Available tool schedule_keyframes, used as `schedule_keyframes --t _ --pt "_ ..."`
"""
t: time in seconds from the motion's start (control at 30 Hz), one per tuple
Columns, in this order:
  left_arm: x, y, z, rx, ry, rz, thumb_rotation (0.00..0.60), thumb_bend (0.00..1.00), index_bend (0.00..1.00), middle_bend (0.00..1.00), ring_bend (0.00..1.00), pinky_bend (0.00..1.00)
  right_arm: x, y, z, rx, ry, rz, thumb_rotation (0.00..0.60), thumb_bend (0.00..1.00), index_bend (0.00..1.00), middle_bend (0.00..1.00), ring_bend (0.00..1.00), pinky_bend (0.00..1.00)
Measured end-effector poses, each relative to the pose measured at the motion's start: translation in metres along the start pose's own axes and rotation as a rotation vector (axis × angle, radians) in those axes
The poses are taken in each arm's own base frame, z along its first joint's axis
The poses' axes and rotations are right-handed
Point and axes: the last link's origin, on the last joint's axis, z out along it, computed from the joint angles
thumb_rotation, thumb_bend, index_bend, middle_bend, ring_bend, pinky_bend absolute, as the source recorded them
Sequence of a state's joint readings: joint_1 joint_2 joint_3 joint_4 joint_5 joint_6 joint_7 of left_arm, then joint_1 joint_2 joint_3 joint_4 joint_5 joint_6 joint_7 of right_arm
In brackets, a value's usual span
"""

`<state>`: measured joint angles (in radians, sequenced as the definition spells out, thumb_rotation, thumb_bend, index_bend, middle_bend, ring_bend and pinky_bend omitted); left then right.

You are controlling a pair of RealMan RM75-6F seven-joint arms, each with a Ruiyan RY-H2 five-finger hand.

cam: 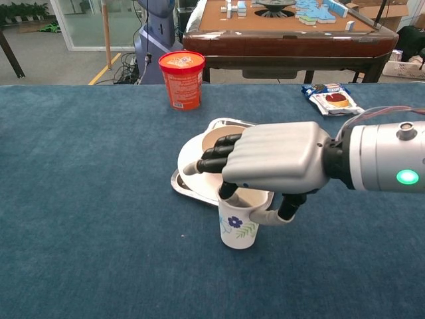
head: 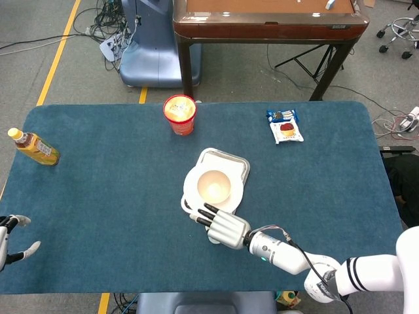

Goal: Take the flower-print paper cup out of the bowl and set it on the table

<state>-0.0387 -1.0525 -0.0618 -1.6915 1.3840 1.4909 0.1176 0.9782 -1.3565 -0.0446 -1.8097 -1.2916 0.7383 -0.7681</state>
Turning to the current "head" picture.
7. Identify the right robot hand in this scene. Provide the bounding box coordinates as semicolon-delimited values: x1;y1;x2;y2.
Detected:
191;201;252;250

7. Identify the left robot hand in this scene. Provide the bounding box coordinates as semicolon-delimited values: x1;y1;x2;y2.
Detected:
0;214;42;272

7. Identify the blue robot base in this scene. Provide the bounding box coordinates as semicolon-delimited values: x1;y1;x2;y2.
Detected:
119;0;202;88

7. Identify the beige bowl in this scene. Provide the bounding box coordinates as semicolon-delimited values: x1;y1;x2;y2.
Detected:
196;169;232;204

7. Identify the white round plate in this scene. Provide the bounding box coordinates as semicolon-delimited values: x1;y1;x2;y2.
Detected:
183;162;245;213

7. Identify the metal tray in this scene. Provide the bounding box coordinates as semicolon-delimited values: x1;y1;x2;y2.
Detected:
181;147;251;220

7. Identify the grey robot torso base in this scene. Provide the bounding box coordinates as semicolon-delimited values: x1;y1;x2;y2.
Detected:
136;290;279;314

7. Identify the yellow tea bottle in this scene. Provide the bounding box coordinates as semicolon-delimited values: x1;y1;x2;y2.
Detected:
7;127;61;167

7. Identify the white pastry packet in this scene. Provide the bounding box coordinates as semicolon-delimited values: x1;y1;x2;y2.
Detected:
269;120;304;145

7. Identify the blue table cloth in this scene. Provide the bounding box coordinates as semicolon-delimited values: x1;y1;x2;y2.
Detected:
0;100;403;294

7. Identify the red snack tub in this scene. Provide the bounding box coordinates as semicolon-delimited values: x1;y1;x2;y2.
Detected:
162;94;198;137

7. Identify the blue cookie packet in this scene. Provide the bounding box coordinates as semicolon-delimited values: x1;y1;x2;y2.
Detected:
265;109;301;124

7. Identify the black bag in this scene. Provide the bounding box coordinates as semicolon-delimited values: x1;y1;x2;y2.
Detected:
379;145;419;228

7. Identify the black tripod stand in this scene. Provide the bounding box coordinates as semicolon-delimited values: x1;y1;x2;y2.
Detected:
274;44;344;83

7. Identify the brown mahjong table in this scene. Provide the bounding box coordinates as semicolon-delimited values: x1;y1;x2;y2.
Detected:
172;0;371;101

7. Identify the white power strip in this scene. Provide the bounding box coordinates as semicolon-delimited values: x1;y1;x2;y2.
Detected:
399;106;419;131

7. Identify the office chair base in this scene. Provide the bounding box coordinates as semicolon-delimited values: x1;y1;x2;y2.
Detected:
376;14;419;60

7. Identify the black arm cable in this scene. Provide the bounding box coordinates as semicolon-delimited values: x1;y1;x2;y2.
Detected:
283;239;355;314

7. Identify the black floor cable bundle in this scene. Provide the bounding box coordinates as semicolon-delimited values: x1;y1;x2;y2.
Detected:
71;0;134;71

